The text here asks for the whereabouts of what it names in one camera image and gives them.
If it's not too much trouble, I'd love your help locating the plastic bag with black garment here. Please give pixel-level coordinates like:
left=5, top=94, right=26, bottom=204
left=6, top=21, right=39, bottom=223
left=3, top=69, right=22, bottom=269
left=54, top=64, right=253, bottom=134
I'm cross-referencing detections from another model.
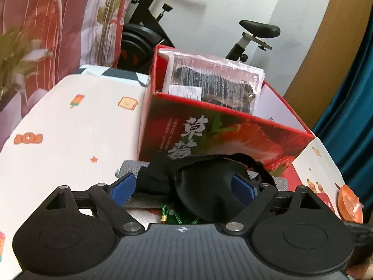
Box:
left=158, top=48, right=265, bottom=114

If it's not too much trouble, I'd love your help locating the white patterned table cover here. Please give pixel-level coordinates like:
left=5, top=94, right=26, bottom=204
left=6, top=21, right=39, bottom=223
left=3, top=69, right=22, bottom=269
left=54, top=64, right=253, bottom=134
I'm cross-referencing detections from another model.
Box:
left=0, top=64, right=348, bottom=280

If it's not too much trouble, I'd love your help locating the black eye mask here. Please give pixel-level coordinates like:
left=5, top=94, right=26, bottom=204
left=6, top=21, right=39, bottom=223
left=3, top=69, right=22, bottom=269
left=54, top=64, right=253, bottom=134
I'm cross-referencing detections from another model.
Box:
left=134, top=153, right=275, bottom=223

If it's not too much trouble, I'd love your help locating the teal curtain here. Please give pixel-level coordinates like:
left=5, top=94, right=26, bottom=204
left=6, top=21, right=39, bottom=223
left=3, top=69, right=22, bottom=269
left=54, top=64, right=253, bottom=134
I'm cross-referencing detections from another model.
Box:
left=311, top=23, right=373, bottom=207

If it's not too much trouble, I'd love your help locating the red strawberry cardboard box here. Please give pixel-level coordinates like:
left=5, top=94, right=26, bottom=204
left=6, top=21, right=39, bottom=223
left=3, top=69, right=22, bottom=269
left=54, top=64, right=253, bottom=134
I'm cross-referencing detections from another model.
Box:
left=138, top=45, right=314, bottom=172

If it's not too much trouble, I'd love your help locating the black exercise bike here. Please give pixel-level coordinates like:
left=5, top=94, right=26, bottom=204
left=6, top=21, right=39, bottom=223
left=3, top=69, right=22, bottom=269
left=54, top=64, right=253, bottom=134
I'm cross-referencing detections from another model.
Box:
left=116, top=0, right=281, bottom=74

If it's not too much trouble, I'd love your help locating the orange plastic object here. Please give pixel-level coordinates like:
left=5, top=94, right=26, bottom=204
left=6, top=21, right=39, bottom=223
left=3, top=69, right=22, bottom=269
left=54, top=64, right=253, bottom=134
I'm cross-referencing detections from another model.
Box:
left=338, top=185, right=363, bottom=224

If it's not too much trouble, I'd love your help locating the wooden door frame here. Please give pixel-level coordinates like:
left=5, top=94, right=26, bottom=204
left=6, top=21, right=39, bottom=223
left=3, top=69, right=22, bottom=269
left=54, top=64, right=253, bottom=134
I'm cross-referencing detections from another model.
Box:
left=284, top=0, right=372, bottom=128

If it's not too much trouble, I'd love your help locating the red floral curtain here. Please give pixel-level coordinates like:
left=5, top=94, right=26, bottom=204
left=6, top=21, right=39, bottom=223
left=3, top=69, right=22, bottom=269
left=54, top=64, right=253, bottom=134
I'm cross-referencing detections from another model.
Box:
left=1, top=0, right=130, bottom=142

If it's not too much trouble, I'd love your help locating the green cord charm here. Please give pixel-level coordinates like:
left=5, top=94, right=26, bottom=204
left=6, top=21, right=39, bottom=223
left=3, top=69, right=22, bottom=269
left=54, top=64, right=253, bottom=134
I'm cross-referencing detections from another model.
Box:
left=161, top=205, right=200, bottom=225

